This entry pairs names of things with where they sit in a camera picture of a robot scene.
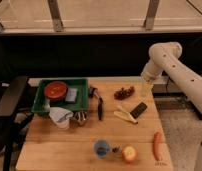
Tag dark red grape bunch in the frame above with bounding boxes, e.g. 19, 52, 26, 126
114, 86, 135, 100

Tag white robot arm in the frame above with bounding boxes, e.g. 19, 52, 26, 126
141, 42, 202, 171

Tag black rectangular phone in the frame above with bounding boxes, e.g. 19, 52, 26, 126
130, 102, 147, 119

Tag yellow banana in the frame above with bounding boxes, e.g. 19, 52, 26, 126
114, 106, 138, 124

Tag orange carrot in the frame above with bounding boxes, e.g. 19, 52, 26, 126
153, 132, 161, 161

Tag red yellow apple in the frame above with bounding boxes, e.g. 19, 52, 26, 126
122, 146, 137, 163

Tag metal whisk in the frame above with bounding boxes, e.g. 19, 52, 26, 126
73, 111, 88, 126

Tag grey sponge block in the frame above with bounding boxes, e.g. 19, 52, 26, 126
65, 88, 78, 103

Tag blue cup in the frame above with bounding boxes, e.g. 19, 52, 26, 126
93, 140, 110, 158

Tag red bowl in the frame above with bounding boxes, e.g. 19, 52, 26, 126
44, 81, 68, 101

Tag white crumpled cloth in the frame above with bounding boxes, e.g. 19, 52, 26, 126
49, 107, 74, 130

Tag green plastic tray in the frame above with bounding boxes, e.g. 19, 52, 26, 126
31, 78, 88, 116

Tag black office chair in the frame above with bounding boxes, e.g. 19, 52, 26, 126
0, 76, 34, 171

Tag black handled kitchen tool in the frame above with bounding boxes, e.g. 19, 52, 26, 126
88, 86, 103, 120

